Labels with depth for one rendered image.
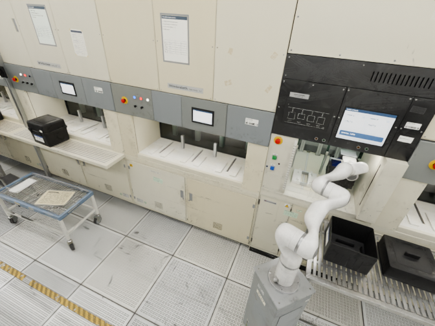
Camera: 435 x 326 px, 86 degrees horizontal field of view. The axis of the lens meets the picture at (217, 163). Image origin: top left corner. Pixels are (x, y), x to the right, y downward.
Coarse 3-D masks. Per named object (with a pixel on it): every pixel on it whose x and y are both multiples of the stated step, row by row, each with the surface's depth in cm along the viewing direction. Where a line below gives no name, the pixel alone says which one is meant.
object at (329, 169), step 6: (342, 150) 195; (348, 150) 195; (330, 156) 205; (348, 156) 191; (354, 156) 188; (330, 162) 196; (330, 168) 194; (336, 180) 197; (342, 180) 195; (348, 180) 193; (354, 180) 191; (342, 186) 198; (348, 186) 196
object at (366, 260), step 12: (336, 228) 175; (348, 228) 171; (360, 228) 167; (372, 228) 163; (324, 240) 172; (336, 240) 171; (348, 240) 174; (360, 240) 172; (372, 240) 158; (324, 252) 160; (336, 252) 152; (348, 252) 148; (360, 252) 165; (372, 252) 152; (348, 264) 153; (360, 264) 149; (372, 264) 145
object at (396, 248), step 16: (384, 240) 164; (400, 240) 164; (384, 256) 158; (400, 256) 153; (416, 256) 151; (432, 256) 154; (384, 272) 152; (400, 272) 146; (416, 272) 144; (432, 272) 144; (432, 288) 142
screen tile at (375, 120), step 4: (372, 116) 145; (368, 120) 146; (372, 120) 146; (376, 120) 145; (380, 120) 144; (384, 120) 143; (380, 124) 145; (384, 124) 144; (388, 124) 143; (368, 128) 149; (372, 128) 148; (376, 128) 147; (384, 128) 145; (364, 132) 151; (368, 132) 150; (372, 132) 149; (376, 132) 148; (380, 132) 147; (384, 132) 146
